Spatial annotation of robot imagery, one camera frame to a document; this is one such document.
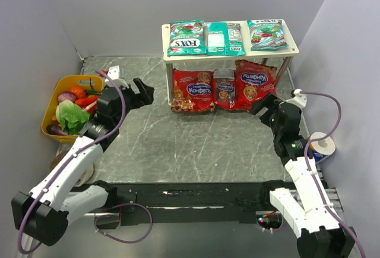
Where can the yellow plastic basket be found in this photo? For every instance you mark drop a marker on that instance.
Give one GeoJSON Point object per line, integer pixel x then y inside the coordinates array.
{"type": "Point", "coordinates": [83, 81]}

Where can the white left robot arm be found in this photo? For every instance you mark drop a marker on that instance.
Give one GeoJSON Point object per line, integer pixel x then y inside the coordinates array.
{"type": "Point", "coordinates": [45, 212]}

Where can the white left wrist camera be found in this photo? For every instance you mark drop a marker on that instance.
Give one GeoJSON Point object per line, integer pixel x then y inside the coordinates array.
{"type": "Point", "coordinates": [117, 75]}

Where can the green toy lettuce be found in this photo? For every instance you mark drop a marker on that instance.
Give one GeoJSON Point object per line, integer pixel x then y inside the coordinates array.
{"type": "Point", "coordinates": [71, 117]}

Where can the purple toy eggplant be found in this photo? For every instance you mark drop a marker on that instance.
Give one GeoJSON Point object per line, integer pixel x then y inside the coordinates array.
{"type": "Point", "coordinates": [55, 130]}

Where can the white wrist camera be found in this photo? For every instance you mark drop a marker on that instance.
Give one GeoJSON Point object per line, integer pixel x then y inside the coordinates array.
{"type": "Point", "coordinates": [299, 99]}
{"type": "Point", "coordinates": [117, 75]}

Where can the white two-tier shelf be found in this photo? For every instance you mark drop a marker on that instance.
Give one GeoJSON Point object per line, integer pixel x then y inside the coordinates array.
{"type": "Point", "coordinates": [287, 54]}

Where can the red toy carrot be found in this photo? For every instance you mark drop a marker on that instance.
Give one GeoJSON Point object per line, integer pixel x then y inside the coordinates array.
{"type": "Point", "coordinates": [84, 102]}

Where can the red candy bag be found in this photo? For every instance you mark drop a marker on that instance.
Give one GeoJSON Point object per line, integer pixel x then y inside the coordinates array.
{"type": "Point", "coordinates": [224, 88]}
{"type": "Point", "coordinates": [253, 81]}
{"type": "Point", "coordinates": [192, 91]}

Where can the brown twine roll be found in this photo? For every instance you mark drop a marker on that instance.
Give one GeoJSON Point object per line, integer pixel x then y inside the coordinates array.
{"type": "Point", "coordinates": [57, 160]}

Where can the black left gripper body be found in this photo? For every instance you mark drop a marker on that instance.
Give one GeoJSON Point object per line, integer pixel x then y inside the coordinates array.
{"type": "Point", "coordinates": [130, 96]}

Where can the teal Fox's candy bag front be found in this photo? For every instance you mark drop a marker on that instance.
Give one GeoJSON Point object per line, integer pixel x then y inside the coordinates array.
{"type": "Point", "coordinates": [187, 38]}

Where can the purple toy onion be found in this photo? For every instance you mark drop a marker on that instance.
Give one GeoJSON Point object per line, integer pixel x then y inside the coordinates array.
{"type": "Point", "coordinates": [66, 95]}

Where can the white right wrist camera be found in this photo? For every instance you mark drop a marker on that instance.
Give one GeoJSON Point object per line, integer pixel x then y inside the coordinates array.
{"type": "Point", "coordinates": [299, 99]}

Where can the orange toy pumpkin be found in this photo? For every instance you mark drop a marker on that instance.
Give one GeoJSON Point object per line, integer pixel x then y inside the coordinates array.
{"type": "Point", "coordinates": [78, 92]}

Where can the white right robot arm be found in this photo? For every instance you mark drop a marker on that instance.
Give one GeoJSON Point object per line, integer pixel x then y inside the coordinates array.
{"type": "Point", "coordinates": [319, 230]}

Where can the teal mint candy bag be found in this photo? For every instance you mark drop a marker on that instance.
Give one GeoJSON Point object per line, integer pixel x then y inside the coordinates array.
{"type": "Point", "coordinates": [266, 34]}

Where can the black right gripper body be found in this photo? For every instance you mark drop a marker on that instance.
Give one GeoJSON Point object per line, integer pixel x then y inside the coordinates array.
{"type": "Point", "coordinates": [269, 110]}

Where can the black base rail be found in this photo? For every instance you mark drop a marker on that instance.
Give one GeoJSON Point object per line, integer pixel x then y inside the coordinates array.
{"type": "Point", "coordinates": [192, 202]}

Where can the white cloth bag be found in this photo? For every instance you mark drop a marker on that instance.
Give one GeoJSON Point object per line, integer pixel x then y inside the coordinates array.
{"type": "Point", "coordinates": [84, 178]}

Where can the teal candy bag back side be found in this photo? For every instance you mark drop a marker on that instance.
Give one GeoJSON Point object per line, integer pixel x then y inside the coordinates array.
{"type": "Point", "coordinates": [224, 39]}

